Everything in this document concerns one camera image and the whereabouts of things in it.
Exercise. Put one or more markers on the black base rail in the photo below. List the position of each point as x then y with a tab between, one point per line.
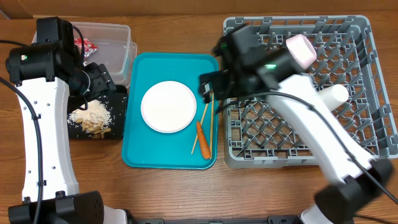
273	219

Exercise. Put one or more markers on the pink bowl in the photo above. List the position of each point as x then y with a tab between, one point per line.
302	50

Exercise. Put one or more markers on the teal serving tray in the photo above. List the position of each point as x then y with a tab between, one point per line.
146	148

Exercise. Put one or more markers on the white cup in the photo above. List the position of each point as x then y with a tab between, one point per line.
334	96

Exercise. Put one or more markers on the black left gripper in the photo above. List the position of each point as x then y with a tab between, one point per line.
102	82

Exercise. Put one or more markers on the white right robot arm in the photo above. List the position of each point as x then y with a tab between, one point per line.
249	71

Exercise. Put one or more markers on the white plate with food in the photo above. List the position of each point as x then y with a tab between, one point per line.
168	107

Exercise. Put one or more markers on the orange carrot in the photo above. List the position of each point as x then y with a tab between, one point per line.
204	147

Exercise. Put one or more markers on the rice and peanut pile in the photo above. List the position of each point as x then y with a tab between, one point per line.
91	123

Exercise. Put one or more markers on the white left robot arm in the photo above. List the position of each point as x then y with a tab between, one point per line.
51	80

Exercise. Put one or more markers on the clear plastic bin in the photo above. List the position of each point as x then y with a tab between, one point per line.
115	49

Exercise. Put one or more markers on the grey dishwasher rack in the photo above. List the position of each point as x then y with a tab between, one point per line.
256	136

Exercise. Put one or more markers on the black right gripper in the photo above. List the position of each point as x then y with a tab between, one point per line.
220	82

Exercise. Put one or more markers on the red foil wrapper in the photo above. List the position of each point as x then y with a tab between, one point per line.
89	47

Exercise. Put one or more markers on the black tray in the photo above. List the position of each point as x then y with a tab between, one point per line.
116	103

